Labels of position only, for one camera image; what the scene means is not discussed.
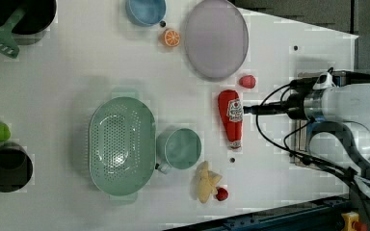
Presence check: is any yellow plush banana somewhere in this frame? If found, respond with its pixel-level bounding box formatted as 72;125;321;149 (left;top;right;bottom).
197;161;223;204

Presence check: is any green spatula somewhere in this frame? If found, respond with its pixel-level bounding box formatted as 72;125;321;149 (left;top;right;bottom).
0;3;27;59

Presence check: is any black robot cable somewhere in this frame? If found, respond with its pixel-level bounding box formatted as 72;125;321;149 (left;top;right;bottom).
254;66;370;231

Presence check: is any small red plush fruit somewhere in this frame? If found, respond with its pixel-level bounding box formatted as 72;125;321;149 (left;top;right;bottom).
216;188;228;201

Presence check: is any black pot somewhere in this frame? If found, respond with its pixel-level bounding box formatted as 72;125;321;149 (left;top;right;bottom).
0;0;57;35

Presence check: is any green mug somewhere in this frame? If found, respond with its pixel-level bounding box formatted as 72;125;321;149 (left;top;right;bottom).
155;128;201;174

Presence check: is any red plush strawberry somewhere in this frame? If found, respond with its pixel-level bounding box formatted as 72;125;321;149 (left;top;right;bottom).
239;75;256;89

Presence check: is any black cylinder cup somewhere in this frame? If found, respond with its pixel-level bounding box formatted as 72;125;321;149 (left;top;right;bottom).
0;142;34;193

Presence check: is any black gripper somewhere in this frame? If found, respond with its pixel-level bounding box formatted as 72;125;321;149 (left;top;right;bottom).
243;80;307;120

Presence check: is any orange slice toy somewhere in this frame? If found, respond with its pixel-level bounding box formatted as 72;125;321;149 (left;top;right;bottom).
162;29;181;47

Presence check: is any green oval strainer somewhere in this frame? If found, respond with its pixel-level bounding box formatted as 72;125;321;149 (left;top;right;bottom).
89;96;156;196

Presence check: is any blue cup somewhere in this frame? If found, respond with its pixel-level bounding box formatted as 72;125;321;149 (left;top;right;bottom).
125;0;167;27

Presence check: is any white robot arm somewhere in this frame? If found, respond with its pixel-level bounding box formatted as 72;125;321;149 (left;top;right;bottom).
243;78;370;201

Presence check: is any grey round plate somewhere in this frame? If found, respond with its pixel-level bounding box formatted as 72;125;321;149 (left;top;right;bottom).
184;0;249;79

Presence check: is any red plush ketchup bottle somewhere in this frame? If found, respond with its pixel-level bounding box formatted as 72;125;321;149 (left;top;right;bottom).
218;90;243;149

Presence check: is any yellow red emergency button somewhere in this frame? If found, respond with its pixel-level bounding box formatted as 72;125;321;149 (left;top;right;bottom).
341;212;368;231

